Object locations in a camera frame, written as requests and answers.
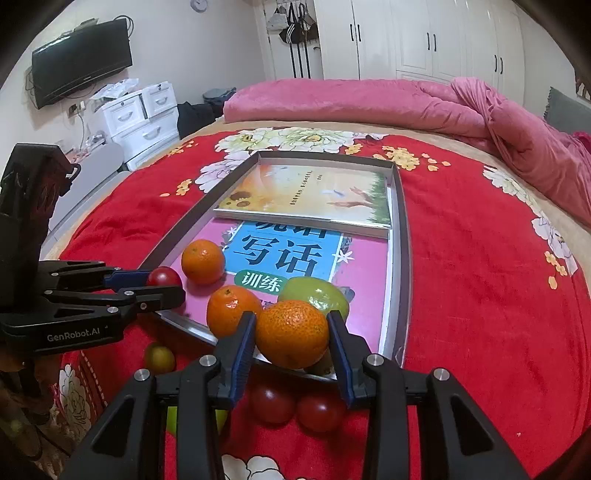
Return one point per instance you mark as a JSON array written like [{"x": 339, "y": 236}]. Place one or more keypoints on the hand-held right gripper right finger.
[{"x": 341, "y": 364}]

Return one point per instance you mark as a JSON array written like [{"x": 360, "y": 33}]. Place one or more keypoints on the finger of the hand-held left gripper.
[
  {"x": 157, "y": 297},
  {"x": 124, "y": 278}
]

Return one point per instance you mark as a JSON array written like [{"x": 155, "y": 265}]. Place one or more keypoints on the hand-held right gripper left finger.
[{"x": 240, "y": 364}]

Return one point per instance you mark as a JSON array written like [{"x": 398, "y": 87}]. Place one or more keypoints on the red cherry tomato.
[
  {"x": 318, "y": 413},
  {"x": 166, "y": 276},
  {"x": 274, "y": 406}
]

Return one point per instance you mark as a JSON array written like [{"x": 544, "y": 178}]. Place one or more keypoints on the orange mandarin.
[
  {"x": 291, "y": 337},
  {"x": 231, "y": 309},
  {"x": 203, "y": 261}
]

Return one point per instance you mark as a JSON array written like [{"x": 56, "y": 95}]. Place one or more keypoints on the green jujube fruit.
[
  {"x": 318, "y": 293},
  {"x": 220, "y": 417}
]

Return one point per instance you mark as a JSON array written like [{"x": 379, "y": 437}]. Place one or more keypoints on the small yellow-green fruit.
[{"x": 159, "y": 357}]

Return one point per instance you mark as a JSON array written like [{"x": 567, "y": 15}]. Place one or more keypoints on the grey cardboard tray box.
[{"x": 399, "y": 277}]

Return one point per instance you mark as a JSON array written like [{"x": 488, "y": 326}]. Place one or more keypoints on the person's patterned clothing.
[{"x": 23, "y": 415}]

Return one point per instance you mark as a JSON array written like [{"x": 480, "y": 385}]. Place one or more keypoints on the pink cover book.
[{"x": 364, "y": 277}]

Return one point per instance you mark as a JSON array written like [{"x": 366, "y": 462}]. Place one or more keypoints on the light grey bench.
[{"x": 92, "y": 170}]

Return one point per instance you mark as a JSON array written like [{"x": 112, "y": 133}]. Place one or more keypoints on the white drawer chest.
[{"x": 134, "y": 134}]

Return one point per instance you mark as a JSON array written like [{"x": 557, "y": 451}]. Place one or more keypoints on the red floral blanket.
[{"x": 485, "y": 300}]

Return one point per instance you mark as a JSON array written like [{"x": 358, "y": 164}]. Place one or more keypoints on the black garment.
[{"x": 194, "y": 117}]

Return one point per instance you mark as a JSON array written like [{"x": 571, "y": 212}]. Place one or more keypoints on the sunflower cover book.
[{"x": 300, "y": 194}]

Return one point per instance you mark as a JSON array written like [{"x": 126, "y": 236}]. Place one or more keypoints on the white plastic bag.
[{"x": 115, "y": 90}]

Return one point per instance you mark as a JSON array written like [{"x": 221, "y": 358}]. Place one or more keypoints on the folded jeans stack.
[{"x": 219, "y": 96}]

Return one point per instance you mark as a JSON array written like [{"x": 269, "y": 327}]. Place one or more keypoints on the pink quilt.
[{"x": 369, "y": 99}]

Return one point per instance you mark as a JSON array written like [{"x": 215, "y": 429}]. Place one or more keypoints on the white door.
[{"x": 272, "y": 55}]

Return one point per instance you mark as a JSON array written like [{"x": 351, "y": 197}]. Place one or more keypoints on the grey hanging bag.
[{"x": 276, "y": 19}]

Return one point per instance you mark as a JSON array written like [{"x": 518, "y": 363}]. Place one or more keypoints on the black white striped bag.
[{"x": 294, "y": 30}]

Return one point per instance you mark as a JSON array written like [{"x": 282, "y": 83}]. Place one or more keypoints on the dark brown hanging bag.
[{"x": 313, "y": 28}]

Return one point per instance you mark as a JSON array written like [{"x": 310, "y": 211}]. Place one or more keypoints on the red pillow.
[{"x": 582, "y": 141}]

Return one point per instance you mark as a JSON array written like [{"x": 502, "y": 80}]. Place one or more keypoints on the white wardrobe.
[{"x": 415, "y": 37}]

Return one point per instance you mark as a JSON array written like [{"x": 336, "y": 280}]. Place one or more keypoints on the grey pillow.
[{"x": 568, "y": 110}]

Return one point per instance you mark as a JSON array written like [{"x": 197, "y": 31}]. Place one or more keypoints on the wall socket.
[{"x": 77, "y": 109}]

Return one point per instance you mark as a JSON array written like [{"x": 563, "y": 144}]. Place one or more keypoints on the black wall television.
[{"x": 81, "y": 60}]

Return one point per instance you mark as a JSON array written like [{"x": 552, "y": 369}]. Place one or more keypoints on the round wall clock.
[{"x": 199, "y": 4}]

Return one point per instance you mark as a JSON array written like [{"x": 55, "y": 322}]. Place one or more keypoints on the flower wall painting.
[{"x": 582, "y": 81}]

